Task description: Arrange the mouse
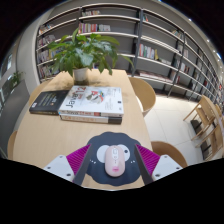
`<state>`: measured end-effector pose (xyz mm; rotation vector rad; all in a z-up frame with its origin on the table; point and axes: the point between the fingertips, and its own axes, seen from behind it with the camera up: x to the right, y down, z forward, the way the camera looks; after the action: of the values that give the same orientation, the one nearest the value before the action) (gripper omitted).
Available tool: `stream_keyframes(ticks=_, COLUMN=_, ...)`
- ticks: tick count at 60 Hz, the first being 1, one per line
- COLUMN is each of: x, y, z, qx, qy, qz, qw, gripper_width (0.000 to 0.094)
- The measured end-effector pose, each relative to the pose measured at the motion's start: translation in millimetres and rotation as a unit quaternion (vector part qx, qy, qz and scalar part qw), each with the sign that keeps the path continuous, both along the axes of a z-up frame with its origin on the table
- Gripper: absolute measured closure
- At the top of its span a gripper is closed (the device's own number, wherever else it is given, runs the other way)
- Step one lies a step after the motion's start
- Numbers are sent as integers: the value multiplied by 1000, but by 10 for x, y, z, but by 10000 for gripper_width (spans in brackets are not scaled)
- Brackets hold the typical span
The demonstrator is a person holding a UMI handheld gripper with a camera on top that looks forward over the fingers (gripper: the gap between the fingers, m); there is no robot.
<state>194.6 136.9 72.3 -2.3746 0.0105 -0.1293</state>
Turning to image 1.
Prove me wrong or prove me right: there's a dark sheep-shaped mouse pad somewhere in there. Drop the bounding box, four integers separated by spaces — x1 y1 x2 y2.
81 131 148 187

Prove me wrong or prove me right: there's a green indoor floor plant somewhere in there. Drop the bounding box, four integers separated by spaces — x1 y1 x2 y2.
11 71 24 86

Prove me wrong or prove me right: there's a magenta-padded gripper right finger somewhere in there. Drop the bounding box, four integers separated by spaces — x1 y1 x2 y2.
133 144 183 185

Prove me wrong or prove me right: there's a white illustrated book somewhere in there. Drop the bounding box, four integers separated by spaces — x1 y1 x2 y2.
58 85 125 118

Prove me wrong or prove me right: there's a pink computer mouse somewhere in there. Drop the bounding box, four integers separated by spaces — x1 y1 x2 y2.
104 144 125 178

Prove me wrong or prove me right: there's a round-backed wooden chair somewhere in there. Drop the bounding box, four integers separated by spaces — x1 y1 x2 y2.
7 130 18 160
128 76 157 118
150 140 189 169

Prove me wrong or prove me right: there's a grey shelf unit with books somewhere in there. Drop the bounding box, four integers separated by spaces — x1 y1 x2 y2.
34 2 224 104

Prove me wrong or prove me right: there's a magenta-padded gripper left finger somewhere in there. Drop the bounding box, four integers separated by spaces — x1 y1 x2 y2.
43 143 94 187

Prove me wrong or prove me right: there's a red-spined book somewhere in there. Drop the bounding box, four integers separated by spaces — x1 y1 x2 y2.
59 113 123 125

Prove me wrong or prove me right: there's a black book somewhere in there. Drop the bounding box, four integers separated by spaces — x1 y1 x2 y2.
28 89 70 116

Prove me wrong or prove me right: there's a green potted plant white pot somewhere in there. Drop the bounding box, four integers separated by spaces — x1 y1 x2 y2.
47 27 134 84

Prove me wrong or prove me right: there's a wooden slatted chair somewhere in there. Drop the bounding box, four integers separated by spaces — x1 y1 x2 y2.
183 94 224 161

